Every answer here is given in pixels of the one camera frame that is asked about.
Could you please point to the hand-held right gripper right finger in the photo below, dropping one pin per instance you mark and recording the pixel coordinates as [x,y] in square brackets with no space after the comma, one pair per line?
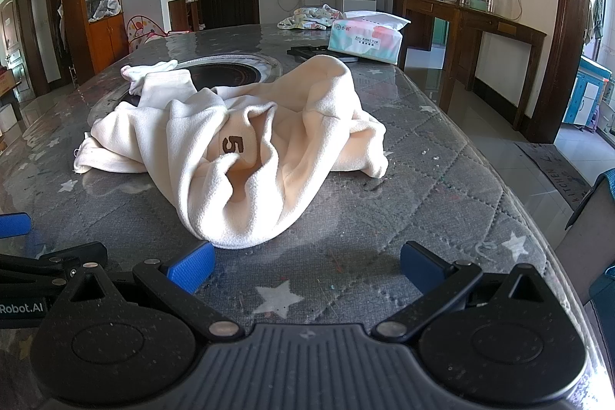
[423,265]

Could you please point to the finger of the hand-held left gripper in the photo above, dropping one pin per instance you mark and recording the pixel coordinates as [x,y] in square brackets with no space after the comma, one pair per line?
[14,225]
[57,261]

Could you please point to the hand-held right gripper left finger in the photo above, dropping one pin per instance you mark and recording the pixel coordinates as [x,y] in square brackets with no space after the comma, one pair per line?
[192,267]

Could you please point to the cream sweatshirt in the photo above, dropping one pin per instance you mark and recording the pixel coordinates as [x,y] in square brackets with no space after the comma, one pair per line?
[240,179]

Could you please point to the hanging clothes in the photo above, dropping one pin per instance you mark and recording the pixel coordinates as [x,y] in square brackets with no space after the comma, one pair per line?
[596,18]

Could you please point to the white bin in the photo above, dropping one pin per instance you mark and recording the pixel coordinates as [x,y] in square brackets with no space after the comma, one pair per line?
[8,119]

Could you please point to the cardboard box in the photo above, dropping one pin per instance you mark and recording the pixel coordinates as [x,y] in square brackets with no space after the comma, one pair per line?
[5,81]

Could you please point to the grey door mat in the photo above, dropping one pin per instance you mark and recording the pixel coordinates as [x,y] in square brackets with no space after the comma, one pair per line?
[552,165]

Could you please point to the blue and grey chair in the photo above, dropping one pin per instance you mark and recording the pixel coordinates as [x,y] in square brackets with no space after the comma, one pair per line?
[591,246]

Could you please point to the brown interior door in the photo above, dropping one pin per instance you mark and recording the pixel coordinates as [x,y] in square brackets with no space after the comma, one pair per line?
[9,35]

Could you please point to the small white garment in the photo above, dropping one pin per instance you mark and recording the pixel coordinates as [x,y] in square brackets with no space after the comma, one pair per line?
[144,76]

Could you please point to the red patterned bags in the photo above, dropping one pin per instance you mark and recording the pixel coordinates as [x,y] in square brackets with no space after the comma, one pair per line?
[139,30]

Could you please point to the tissue pack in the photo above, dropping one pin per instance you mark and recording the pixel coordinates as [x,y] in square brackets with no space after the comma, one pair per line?
[365,40]

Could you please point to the blue cabinet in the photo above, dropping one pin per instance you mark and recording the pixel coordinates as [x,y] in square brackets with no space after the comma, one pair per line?
[584,93]

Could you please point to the black flat tray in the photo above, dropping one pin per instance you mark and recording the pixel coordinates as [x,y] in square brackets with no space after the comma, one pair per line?
[307,52]

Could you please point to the wooden console table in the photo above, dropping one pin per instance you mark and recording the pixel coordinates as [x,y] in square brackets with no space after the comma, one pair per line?
[480,18]

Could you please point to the small wooden shoe rack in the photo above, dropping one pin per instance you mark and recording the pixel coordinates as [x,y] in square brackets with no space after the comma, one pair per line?
[180,13]

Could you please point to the floral cloth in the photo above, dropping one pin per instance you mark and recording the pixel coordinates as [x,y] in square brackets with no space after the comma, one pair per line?
[307,18]

